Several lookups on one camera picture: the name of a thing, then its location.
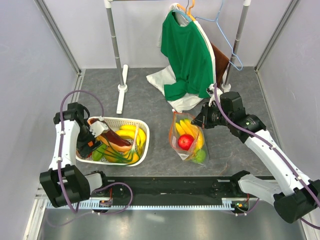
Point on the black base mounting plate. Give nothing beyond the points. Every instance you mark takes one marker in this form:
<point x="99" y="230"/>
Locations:
<point x="175" y="190"/>

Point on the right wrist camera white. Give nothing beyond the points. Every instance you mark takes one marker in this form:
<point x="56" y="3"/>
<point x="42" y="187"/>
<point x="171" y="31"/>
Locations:
<point x="215" y="93"/>

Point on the blue white cable duct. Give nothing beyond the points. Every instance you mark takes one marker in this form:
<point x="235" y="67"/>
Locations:
<point x="95" y="204"/>

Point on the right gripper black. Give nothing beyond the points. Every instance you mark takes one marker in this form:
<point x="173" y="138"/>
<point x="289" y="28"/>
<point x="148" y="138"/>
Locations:
<point x="202" y="119"/>

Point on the white cloth garment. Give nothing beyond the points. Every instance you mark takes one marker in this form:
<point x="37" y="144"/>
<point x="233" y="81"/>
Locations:
<point x="166" y="76"/>

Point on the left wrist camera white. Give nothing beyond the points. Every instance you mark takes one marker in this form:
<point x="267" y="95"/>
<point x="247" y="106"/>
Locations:
<point x="98" y="126"/>

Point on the brown toy food piece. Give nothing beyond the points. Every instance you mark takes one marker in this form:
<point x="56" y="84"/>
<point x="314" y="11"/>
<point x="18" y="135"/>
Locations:
<point x="110" y="138"/>

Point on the blue wire hanger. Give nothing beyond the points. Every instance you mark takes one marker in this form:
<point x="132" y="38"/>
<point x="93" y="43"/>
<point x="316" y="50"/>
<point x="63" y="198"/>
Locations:
<point x="216" y="21"/>

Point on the red toy apple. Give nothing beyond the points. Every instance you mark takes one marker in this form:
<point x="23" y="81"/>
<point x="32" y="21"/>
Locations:
<point x="185" y="141"/>

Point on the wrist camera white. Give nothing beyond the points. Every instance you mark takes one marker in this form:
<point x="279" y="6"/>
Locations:
<point x="215" y="93"/>
<point x="98" y="126"/>

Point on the clothes rack left pole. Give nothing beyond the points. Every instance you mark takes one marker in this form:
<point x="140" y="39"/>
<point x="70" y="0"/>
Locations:
<point x="122" y="69"/>

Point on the green toy scallion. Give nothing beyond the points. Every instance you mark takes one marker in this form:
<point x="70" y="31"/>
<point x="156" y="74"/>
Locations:
<point x="123" y="146"/>

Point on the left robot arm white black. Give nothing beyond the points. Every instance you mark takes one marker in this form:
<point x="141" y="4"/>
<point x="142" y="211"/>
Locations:
<point x="73" y="137"/>

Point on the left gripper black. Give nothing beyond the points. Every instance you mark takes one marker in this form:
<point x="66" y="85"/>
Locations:
<point x="83" y="148"/>

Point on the yellow toy banana bunch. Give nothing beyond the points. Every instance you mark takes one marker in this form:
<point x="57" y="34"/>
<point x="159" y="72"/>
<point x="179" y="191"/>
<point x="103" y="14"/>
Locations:
<point x="184" y="126"/>

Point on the clear zip top bag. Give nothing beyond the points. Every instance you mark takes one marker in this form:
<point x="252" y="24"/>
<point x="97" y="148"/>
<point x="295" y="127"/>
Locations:
<point x="186" y="156"/>

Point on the orange hanger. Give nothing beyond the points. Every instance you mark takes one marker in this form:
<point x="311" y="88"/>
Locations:
<point x="188" y="9"/>

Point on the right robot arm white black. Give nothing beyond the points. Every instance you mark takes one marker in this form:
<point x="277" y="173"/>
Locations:
<point x="294" y="195"/>

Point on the white plastic food basket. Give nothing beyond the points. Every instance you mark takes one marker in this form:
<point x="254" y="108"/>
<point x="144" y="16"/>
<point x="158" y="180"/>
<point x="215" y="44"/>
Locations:
<point x="115" y="123"/>

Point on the clothes rack right pole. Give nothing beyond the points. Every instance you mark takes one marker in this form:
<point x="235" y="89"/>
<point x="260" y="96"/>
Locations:
<point x="226" y="86"/>

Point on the green toy leaf vegetable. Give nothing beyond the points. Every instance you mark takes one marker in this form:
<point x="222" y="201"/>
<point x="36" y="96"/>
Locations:
<point x="98" y="153"/>

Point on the green toy cabbage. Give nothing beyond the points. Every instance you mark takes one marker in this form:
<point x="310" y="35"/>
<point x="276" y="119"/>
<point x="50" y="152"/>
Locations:
<point x="200" y="156"/>

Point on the yellow green toy mango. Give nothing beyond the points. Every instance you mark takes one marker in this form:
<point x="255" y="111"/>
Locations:
<point x="127" y="157"/>

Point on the brown cloth garment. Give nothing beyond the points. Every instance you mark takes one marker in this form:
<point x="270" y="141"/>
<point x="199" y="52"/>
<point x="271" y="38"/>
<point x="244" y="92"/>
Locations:
<point x="221" y="64"/>

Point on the clothes rack pole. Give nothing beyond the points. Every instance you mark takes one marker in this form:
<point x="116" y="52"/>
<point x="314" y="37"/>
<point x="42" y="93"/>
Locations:
<point x="122" y="69"/>
<point x="226" y="86"/>

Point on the green T-shirt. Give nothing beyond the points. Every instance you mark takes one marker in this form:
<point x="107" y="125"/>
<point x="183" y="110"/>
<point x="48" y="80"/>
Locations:
<point x="189" y="58"/>

